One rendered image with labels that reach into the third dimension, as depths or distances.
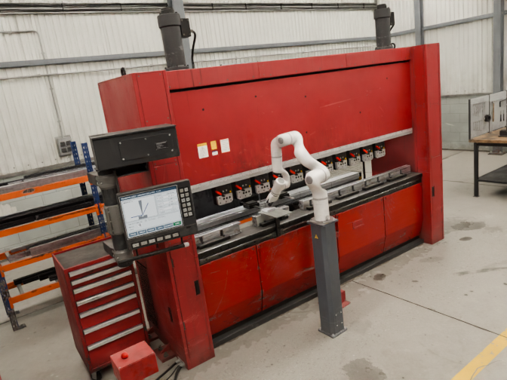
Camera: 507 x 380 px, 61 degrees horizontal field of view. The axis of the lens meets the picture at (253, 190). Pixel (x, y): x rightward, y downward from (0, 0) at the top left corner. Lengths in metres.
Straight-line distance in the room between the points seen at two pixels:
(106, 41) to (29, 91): 1.46
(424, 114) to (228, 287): 2.93
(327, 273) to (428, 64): 2.69
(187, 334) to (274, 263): 1.00
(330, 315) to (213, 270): 1.04
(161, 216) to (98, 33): 5.43
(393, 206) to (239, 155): 2.06
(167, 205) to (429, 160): 3.39
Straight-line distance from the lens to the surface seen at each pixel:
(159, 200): 2.70
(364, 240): 4.73
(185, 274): 3.37
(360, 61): 4.62
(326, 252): 3.49
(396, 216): 5.09
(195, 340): 3.63
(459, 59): 10.93
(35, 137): 7.43
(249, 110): 3.72
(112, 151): 2.64
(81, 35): 7.74
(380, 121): 4.88
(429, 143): 5.24
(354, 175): 5.03
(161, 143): 2.67
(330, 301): 3.68
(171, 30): 3.52
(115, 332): 3.75
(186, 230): 2.78
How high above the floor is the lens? 2.13
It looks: 14 degrees down
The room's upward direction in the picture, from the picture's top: 8 degrees counter-clockwise
